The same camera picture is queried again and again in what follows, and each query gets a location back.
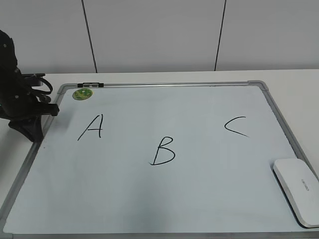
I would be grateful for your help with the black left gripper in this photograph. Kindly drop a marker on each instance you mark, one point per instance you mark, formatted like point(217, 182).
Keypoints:
point(23, 105)

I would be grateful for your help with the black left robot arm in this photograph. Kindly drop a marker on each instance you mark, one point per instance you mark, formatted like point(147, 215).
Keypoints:
point(8, 60)

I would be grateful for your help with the white board eraser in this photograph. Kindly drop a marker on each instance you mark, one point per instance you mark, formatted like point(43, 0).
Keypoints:
point(301, 188)

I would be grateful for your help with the black board hanging clip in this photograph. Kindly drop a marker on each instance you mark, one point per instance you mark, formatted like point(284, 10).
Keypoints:
point(90, 85)

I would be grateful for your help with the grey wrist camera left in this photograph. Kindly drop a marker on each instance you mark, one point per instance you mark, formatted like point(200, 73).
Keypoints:
point(34, 79)

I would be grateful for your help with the white board with grey frame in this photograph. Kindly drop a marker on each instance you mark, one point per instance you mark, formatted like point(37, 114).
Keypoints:
point(157, 160)

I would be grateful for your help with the round green magnet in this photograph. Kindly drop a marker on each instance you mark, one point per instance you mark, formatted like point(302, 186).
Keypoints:
point(82, 94)

